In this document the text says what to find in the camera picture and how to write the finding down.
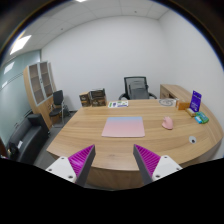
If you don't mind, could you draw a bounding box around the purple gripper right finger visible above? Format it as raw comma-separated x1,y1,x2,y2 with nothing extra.
133,144,182,185

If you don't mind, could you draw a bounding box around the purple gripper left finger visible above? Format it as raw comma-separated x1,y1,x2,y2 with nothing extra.
46,145,96,187

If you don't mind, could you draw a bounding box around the pink computer mouse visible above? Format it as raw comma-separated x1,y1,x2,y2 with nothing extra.
162,116,173,130

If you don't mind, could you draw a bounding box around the pink gradient mouse pad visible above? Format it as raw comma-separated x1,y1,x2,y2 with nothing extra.
102,117,145,138

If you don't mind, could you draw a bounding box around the black leather sofa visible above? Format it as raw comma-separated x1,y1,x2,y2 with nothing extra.
8,114,49,165

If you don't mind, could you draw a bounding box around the black visitor chair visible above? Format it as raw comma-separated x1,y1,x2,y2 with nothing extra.
49,90,71,121

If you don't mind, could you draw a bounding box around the white round patterned box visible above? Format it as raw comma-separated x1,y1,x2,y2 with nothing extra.
158,98,176,107

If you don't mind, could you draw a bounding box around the orange wooden box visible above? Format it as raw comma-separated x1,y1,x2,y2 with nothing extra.
176,100,190,110

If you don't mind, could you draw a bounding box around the green tissue pack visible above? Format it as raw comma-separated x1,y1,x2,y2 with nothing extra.
195,112,209,124

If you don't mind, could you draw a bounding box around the small brown cardboard box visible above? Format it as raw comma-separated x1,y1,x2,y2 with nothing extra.
79,92,91,107

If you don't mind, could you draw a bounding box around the green white leaflet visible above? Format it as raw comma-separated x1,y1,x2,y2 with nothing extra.
108,101,129,108

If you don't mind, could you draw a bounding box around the large dark cardboard box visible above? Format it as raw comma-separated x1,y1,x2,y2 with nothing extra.
90,88,107,106

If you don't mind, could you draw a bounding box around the purple standing sign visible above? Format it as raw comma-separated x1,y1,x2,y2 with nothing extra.
190,91,202,112

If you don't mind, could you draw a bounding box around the wooden side credenza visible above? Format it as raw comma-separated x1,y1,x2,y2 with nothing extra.
160,84,192,102

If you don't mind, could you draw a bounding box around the grey mesh office chair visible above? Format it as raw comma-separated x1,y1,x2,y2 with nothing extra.
119,76,156,100

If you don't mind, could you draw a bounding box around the wooden glass-door cabinet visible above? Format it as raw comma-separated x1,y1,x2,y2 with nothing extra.
23,61,59,128

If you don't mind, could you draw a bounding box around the ceiling light panel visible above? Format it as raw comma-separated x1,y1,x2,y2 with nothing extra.
10,35,31,54

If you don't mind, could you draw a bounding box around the desk cable grommet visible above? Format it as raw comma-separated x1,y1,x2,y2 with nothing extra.
189,136,197,144

